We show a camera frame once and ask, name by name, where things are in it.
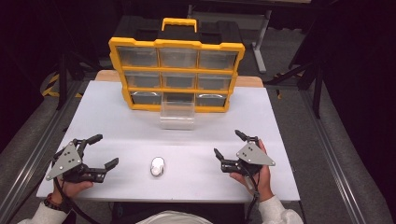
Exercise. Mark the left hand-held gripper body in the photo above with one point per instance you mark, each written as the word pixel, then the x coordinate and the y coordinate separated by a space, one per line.
pixel 66 160

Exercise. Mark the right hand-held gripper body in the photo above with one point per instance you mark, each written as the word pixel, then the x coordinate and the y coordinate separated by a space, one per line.
pixel 253 155

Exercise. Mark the small white oval object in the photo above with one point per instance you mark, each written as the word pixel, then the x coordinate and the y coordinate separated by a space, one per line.
pixel 157 166

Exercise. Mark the clear plastic drawer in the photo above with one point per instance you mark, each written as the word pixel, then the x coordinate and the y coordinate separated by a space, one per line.
pixel 177 116

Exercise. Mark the yellow drawer organizer cabinet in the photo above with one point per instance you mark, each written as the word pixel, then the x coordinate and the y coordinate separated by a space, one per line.
pixel 177 71

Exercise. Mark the person's left hand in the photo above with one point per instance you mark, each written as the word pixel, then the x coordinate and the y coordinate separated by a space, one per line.
pixel 70 188

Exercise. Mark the person's right hand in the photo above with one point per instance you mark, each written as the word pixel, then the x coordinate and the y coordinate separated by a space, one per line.
pixel 264 182

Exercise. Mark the black tripod stand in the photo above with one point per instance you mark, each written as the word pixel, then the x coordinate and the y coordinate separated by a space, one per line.
pixel 317 90
pixel 63 84

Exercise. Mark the yellow black hazard tape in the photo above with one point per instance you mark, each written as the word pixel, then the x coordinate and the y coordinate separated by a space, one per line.
pixel 49 87

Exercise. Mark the person's torso white shirt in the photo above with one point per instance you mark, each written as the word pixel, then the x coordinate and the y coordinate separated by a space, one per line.
pixel 174 218

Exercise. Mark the grey metal stand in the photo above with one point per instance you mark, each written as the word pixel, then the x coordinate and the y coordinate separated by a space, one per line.
pixel 260 51

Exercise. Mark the aluminium rail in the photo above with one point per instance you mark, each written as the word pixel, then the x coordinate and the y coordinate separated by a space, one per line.
pixel 336 155
pixel 34 155

